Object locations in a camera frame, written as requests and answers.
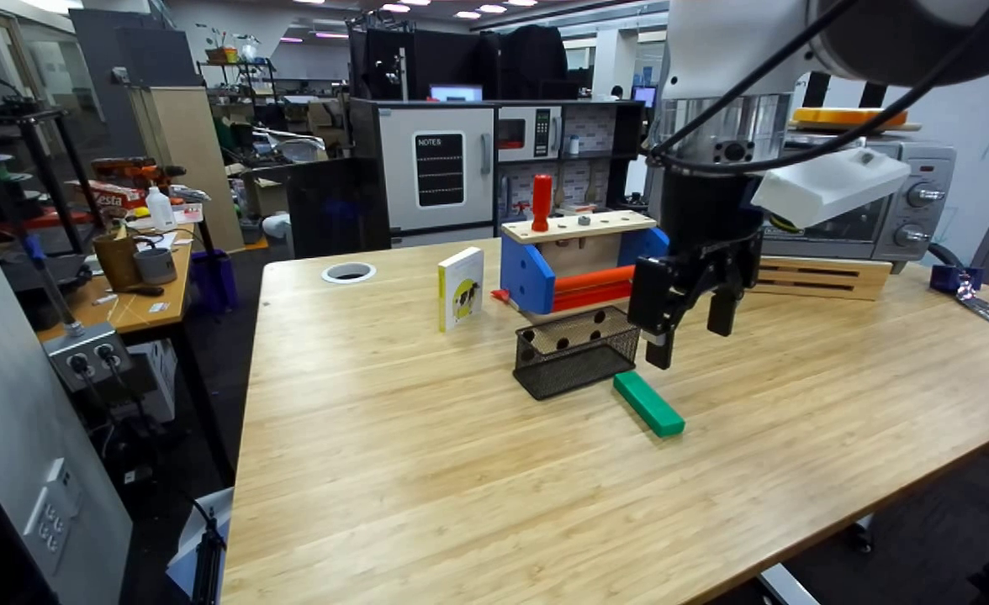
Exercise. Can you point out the blue utensil holder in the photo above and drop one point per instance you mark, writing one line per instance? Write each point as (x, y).
(953, 274)

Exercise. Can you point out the silver toaster oven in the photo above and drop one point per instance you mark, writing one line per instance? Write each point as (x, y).
(920, 225)

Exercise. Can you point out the small white green box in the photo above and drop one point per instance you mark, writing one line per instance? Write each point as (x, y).
(458, 292)

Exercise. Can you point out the red toy peg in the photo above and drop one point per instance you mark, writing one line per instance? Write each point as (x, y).
(543, 203)

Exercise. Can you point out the wooden toy toolbox blue sides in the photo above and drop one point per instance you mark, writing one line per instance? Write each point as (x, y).
(531, 274)

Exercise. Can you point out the green rectangular block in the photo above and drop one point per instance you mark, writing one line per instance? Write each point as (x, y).
(646, 406)

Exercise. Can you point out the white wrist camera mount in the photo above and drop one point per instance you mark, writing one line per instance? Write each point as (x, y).
(831, 189)

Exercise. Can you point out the white spray bottle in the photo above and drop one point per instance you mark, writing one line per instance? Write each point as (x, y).
(158, 209)

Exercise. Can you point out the black office chair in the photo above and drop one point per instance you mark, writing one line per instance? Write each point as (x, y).
(339, 208)

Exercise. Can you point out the grey metal panel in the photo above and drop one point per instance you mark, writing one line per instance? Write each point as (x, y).
(13, 449)

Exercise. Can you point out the white laboratory oven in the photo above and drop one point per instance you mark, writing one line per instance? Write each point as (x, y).
(439, 171)

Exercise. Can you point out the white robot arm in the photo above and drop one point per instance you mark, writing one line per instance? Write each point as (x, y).
(730, 46)

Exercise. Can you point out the grey outlet box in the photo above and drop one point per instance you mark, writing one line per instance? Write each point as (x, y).
(90, 357)

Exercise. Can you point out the orange round plate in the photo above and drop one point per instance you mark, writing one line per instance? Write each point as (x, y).
(849, 118)

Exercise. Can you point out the black mesh box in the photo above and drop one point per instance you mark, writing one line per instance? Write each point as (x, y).
(572, 366)

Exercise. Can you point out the wooden side desk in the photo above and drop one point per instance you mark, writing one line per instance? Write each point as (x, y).
(137, 304)

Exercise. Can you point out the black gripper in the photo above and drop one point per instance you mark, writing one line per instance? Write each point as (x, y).
(710, 213)

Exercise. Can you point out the wooden slatted crate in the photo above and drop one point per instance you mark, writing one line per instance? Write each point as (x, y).
(831, 278)

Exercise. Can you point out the brown cardboard box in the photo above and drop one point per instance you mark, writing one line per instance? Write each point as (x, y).
(116, 262)

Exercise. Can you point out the black bookend stand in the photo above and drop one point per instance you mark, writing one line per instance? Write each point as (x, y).
(814, 91)

